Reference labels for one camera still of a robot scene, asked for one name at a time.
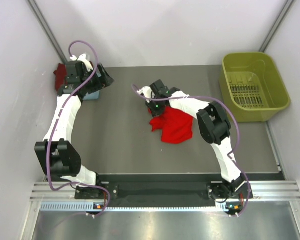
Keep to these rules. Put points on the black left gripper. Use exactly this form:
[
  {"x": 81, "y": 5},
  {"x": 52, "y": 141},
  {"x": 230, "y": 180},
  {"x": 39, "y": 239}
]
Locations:
[{"x": 101, "y": 82}]

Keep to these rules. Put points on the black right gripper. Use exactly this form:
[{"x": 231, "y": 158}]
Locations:
[{"x": 154, "y": 112}]

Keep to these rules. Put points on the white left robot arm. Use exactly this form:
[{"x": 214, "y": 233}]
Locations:
[{"x": 57, "y": 156}]

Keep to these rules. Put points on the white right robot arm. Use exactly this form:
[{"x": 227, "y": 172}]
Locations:
[{"x": 214, "y": 127}]

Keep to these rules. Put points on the light blue folded t shirt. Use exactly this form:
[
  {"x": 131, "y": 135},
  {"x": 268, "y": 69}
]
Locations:
[{"x": 90, "y": 97}]

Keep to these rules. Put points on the dark red folded t shirt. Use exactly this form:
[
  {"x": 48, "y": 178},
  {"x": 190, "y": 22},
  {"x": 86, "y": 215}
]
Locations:
[{"x": 60, "y": 74}]

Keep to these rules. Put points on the green plastic laundry basket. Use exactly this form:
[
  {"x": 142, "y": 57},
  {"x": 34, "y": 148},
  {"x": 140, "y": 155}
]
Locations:
[{"x": 252, "y": 87}]

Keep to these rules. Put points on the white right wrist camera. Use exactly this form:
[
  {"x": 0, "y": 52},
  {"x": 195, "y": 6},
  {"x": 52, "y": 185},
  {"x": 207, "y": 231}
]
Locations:
[{"x": 145, "y": 93}]

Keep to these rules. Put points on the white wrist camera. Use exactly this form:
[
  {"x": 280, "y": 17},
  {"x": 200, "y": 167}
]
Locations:
[
  {"x": 85, "y": 59},
  {"x": 145, "y": 93}
]

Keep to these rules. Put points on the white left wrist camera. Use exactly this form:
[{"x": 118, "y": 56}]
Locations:
[{"x": 85, "y": 59}]

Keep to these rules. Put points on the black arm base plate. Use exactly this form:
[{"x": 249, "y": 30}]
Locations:
[{"x": 206, "y": 178}]

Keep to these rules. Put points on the aluminium frame rail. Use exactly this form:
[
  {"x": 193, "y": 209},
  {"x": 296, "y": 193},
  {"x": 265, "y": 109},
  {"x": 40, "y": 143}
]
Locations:
[{"x": 261, "y": 191}]

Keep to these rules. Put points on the grey slotted cable duct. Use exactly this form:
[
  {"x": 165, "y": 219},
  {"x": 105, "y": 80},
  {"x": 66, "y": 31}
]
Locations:
[{"x": 50, "y": 206}]

